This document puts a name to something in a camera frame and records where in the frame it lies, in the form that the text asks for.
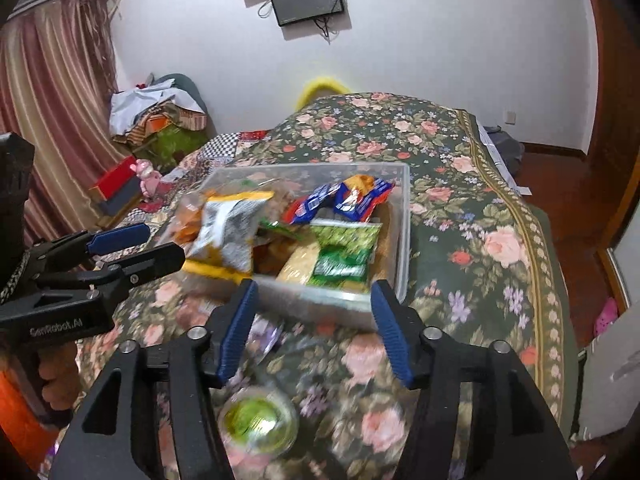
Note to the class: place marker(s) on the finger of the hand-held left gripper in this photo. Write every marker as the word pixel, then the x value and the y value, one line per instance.
pixel 120 237
pixel 155 259

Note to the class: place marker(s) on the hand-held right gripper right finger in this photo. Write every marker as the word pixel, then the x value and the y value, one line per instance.
pixel 392 330

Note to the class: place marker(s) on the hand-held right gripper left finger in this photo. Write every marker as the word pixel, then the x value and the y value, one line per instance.
pixel 237 330

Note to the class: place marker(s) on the brown bread packet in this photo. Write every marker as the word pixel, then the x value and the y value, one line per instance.
pixel 187 217

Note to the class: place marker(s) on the clear plastic box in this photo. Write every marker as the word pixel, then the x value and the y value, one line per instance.
pixel 330 305

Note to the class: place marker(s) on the silver and yellow chips packet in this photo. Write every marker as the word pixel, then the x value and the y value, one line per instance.
pixel 225 232

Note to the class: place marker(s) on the pale square cake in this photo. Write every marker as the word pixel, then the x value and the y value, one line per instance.
pixel 295 265

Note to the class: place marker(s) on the green jelly cup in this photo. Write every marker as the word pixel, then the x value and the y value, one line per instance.
pixel 257 417

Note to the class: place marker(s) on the green pea packet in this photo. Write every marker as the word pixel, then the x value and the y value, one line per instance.
pixel 342 252

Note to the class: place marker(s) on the nut packet with green edge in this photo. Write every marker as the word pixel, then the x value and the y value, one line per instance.
pixel 280 229

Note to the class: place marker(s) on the orange and blue snack packet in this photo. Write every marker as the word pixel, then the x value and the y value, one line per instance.
pixel 362 195

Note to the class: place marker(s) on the person's left hand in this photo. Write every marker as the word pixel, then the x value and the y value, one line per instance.
pixel 57 380

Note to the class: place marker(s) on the small purple packet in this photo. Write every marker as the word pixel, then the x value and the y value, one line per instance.
pixel 265 335

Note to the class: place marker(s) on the dark grey box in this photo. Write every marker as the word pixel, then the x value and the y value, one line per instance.
pixel 122 199

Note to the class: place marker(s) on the red box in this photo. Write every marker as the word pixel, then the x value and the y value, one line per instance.
pixel 112 182

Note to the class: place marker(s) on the pink plush toy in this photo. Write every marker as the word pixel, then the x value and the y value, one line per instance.
pixel 147 175

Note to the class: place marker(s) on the orange cloth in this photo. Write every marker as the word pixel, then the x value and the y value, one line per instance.
pixel 20 410

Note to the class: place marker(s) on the floral blanket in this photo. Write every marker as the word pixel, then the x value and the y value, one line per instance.
pixel 475 240

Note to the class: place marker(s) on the pile of clothes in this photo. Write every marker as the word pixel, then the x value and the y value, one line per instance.
pixel 145 112

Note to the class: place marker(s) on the striped brown curtain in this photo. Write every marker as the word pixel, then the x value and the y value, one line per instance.
pixel 50 110

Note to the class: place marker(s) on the dark green chair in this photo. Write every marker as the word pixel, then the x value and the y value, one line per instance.
pixel 187 90

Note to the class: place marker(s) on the pink slipper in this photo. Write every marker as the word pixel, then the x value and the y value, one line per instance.
pixel 605 317

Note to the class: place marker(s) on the dark grey bag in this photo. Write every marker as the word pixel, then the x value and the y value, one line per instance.
pixel 502 147

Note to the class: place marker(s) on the pale grey object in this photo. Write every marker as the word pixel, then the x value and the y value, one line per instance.
pixel 610 375

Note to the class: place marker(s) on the yellow foam tube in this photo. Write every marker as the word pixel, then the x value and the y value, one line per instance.
pixel 320 86

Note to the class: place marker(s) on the wooden wardrobe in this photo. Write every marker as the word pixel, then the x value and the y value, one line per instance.
pixel 617 85

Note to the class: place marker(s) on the white wall socket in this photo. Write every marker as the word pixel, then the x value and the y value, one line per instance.
pixel 510 117

